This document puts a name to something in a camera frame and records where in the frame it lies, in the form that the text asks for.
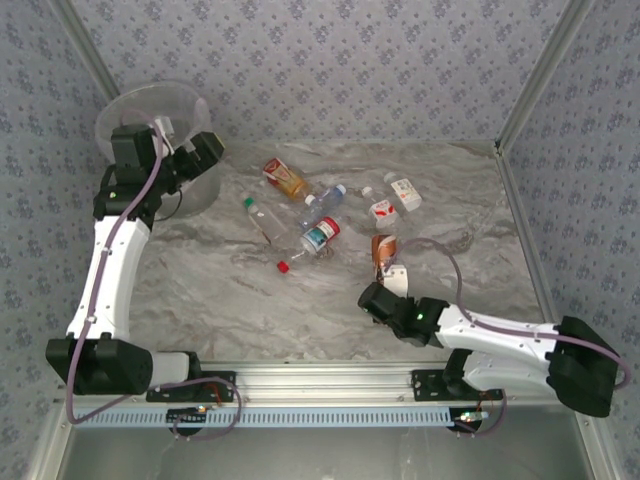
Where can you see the clear bottle green cap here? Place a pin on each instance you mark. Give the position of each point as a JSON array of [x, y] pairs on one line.
[[265, 220]]

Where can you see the red white label bottle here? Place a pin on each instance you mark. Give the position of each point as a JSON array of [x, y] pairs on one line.
[[382, 210]]

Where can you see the teal label bottle red band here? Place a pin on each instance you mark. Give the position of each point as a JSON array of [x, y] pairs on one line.
[[320, 234]]

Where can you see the clear blue water bottle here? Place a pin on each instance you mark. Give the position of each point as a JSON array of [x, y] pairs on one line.
[[322, 202]]

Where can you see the clear bottle red cap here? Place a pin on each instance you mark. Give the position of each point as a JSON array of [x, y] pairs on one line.
[[283, 266]]

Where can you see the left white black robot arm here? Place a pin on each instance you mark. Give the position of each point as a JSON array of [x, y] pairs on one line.
[[115, 270]]

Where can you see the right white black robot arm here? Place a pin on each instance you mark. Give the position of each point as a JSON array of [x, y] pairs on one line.
[[500, 330]]

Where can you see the clear plastic bin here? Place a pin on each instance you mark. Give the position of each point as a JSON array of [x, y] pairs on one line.
[[170, 100]]

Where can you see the orange juice bottle red label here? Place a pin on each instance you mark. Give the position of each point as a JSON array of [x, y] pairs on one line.
[[285, 177]]

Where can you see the right small circuit board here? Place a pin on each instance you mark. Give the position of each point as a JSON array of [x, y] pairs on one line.
[[470, 419]]

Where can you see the small circuit board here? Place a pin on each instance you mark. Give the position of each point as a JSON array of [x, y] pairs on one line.
[[187, 416], [470, 419]]

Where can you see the left small circuit board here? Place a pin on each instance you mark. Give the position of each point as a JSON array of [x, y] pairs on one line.
[[187, 416]]

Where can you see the right black mount plate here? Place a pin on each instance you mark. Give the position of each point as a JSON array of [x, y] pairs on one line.
[[425, 385]]

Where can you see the black mount plate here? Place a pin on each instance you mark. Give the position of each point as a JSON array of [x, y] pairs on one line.
[[425, 385], [220, 387]]

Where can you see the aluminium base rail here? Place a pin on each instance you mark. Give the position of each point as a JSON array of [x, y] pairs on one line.
[[320, 382]]

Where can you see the left aluminium frame post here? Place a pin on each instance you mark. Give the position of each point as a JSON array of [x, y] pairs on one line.
[[85, 45]]

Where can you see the aluminium frame post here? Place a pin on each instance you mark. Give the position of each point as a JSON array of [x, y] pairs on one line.
[[85, 45], [545, 70]]

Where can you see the right aluminium table rail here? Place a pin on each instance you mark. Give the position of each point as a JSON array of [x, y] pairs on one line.
[[525, 230]]

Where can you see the left black mount plate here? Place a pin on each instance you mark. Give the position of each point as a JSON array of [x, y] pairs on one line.
[[220, 387]]

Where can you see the right aluminium frame post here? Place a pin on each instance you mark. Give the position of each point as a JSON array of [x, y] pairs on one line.
[[545, 70]]

